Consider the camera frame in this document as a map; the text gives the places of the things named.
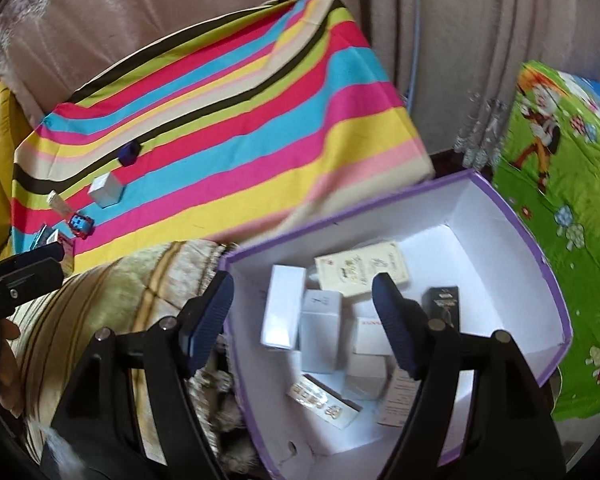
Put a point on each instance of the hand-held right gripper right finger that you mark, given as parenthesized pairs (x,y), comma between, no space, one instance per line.
(395,325)

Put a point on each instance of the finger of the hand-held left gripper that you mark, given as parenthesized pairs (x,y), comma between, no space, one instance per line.
(25,257)
(35,282)

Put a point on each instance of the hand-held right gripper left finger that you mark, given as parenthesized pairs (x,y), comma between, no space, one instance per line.
(210,315)

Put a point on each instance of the white box red blue print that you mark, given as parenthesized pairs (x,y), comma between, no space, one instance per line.
(370,332)

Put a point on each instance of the blue and white medicine box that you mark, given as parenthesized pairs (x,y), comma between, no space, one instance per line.
(45,237)

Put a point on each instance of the black box with gold print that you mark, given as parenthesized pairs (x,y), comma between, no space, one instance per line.
(440,307)

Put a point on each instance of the red toy car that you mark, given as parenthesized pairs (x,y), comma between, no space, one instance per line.
(81,226)

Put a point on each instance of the large beige cardboard box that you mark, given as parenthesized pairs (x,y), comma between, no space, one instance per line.
(360,270)

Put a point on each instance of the white box with black text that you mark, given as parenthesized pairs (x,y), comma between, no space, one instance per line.
(395,400)

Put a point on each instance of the yellow medicine box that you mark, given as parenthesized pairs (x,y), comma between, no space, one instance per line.
(325,402)

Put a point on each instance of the small plain white box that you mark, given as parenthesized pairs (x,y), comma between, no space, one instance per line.
(105,190)

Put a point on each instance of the purple storage box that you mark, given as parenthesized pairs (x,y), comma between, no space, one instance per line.
(505,270)

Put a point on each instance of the small dark blue box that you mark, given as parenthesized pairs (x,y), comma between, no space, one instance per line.
(129,152)

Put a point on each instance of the person's left hand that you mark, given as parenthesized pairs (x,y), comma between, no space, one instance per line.
(10,375)

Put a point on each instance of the beige striped cushion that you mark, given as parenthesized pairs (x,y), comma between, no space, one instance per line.
(105,285)

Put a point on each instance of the yellow leather sofa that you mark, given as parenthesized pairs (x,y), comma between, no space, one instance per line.
(2,135)

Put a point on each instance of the colourful striped cloth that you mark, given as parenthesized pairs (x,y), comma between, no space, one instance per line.
(230,110)

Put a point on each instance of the green cartoon printed cloth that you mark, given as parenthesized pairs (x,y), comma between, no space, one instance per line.
(580,185)

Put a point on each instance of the pinkish brown curtain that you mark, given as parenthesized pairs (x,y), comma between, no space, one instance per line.
(455,35)

